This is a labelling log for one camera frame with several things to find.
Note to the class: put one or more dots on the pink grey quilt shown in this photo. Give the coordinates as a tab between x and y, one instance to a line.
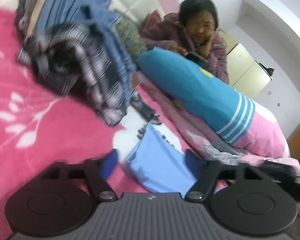
198	135

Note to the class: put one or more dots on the light blue t-shirt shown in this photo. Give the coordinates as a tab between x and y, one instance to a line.
161	168

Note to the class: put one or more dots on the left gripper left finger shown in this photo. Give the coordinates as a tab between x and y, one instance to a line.
97	172

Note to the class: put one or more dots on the person in maroon jacket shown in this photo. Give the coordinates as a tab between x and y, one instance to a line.
193	29

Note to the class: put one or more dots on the green patterned pillow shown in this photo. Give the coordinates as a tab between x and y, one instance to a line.
128	33

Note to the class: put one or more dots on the pile of jeans and plaid clothes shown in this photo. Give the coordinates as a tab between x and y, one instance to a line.
73	48

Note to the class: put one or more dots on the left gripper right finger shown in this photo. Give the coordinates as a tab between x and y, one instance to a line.
206	173

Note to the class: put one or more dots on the pink floral bed blanket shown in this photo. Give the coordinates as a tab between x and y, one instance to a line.
38	128

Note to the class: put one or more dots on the teal pink striped pillow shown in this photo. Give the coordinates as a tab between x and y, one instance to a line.
237	119

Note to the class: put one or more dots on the pale yellow wardrobe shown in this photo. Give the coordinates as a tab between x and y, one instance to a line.
246	75

